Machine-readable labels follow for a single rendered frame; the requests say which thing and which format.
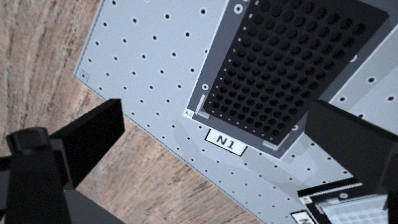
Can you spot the white multi-well plate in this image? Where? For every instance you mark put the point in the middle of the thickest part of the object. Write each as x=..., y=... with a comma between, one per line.
x=360, y=210

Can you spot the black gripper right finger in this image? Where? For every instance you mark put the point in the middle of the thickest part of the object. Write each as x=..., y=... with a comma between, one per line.
x=367, y=151

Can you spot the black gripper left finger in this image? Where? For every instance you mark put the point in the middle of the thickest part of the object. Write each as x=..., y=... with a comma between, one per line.
x=35, y=193

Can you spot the white label sign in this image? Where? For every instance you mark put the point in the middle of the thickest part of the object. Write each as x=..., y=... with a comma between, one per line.
x=302, y=217
x=225, y=142

